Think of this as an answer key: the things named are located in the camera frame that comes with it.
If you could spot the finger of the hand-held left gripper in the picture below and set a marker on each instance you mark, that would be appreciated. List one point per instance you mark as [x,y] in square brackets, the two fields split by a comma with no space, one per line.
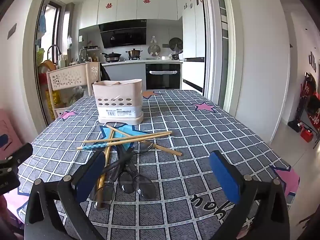
[25,151]

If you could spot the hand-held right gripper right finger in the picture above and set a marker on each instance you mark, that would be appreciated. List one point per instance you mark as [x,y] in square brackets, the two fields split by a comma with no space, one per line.
[223,177]

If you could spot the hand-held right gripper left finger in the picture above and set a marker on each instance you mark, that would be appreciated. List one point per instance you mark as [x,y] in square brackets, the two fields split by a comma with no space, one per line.
[90,177]

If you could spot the plain bamboo chopstick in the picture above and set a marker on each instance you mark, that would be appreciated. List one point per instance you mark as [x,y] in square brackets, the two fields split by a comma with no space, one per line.
[160,134]
[107,155]
[130,140]
[170,150]

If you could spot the beige plastic utensil holder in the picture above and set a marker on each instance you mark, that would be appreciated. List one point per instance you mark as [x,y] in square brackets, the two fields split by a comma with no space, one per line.
[117,100]

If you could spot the pink padded seat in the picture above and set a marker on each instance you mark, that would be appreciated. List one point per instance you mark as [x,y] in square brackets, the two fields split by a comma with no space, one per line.
[8,130]

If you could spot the grey checked star tablecloth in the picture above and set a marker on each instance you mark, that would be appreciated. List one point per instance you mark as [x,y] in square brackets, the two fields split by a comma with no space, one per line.
[190,130]

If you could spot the beige plastic storage trolley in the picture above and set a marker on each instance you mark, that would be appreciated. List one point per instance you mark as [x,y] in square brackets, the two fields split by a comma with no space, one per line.
[72,76]

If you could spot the green plastic basket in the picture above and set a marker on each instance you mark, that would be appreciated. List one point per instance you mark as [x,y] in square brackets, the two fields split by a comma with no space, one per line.
[40,56]

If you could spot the curved kitchen faucet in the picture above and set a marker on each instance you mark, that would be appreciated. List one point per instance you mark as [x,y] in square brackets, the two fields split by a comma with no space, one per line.
[53,52]

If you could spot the black chair back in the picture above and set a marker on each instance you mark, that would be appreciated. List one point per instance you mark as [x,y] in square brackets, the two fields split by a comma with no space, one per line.
[105,73]

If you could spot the red folded trolley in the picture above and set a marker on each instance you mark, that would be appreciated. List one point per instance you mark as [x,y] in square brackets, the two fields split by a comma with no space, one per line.
[306,105]

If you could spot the black built-in oven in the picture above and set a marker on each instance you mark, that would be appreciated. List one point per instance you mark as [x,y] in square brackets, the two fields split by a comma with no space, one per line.
[162,76]

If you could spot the black wok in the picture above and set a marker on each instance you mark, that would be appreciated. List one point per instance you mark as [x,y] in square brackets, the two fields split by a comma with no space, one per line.
[112,55]

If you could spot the blue hanging towel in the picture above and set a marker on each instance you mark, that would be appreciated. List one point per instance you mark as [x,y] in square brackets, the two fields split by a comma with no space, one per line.
[42,22]

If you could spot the steel cooking pot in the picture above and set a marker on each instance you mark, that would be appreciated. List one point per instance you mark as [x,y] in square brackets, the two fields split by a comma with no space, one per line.
[134,53]

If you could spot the white refrigerator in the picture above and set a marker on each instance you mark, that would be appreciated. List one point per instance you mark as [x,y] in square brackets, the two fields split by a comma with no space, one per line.
[193,42]

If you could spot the round table fan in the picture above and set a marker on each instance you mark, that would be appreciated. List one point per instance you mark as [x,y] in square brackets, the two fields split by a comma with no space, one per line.
[175,43]

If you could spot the black range hood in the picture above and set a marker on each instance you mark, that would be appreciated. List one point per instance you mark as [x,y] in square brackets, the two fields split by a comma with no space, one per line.
[123,33]

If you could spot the white upper kitchen cabinets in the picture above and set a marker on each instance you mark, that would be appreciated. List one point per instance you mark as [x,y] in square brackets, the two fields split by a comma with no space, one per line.
[130,7]

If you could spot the grey wall switch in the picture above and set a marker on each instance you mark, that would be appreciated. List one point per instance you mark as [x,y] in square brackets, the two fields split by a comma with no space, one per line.
[11,31]

